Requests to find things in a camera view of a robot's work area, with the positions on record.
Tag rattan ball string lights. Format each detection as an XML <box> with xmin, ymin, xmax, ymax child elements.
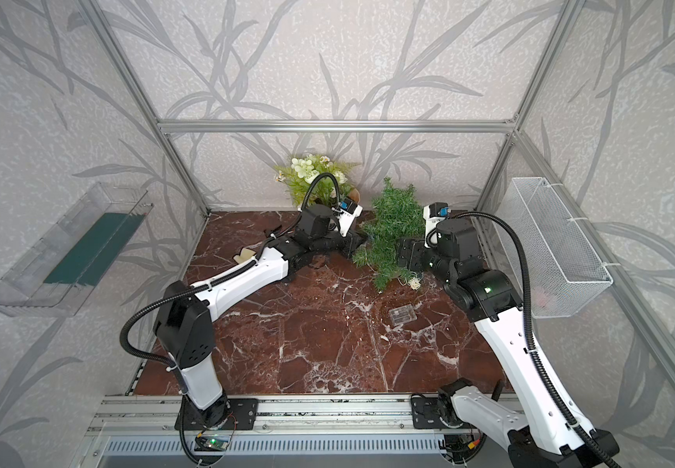
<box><xmin>398</xmin><ymin>275</ymin><xmax>422</xmax><ymax>291</ymax></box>

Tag small green christmas tree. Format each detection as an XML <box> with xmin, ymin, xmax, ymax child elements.
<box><xmin>353</xmin><ymin>177</ymin><xmax>425</xmax><ymax>293</ymax></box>

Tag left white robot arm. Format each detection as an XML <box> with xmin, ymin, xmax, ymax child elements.
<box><xmin>119</xmin><ymin>195</ymin><xmax>366</xmax><ymax>429</ymax></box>

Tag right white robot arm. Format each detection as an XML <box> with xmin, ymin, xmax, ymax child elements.
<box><xmin>396</xmin><ymin>203</ymin><xmax>619</xmax><ymax>467</ymax></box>

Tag clear plastic battery box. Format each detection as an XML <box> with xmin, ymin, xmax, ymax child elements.
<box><xmin>388</xmin><ymin>304</ymin><xmax>417</xmax><ymax>328</ymax></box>

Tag potted white flower plant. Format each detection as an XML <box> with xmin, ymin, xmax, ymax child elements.
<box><xmin>275</xmin><ymin>154</ymin><xmax>359</xmax><ymax>209</ymax></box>

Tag black work glove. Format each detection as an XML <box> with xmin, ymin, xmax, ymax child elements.
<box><xmin>233</xmin><ymin>248</ymin><xmax>257</xmax><ymax>264</ymax></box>

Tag green circuit board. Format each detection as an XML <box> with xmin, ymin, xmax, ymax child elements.
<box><xmin>195</xmin><ymin>435</ymin><xmax>230</xmax><ymax>452</ymax></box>

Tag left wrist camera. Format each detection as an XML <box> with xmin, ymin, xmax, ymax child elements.
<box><xmin>337</xmin><ymin>198</ymin><xmax>363</xmax><ymax>237</ymax></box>

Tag white wire mesh basket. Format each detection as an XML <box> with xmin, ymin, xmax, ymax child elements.
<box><xmin>495</xmin><ymin>177</ymin><xmax>613</xmax><ymax>319</ymax></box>

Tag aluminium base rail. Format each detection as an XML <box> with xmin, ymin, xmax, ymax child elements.
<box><xmin>73</xmin><ymin>393</ymin><xmax>481</xmax><ymax>467</ymax></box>

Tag clear plastic wall tray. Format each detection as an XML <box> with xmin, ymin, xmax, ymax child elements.
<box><xmin>0</xmin><ymin>183</ymin><xmax>153</xmax><ymax>318</ymax></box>

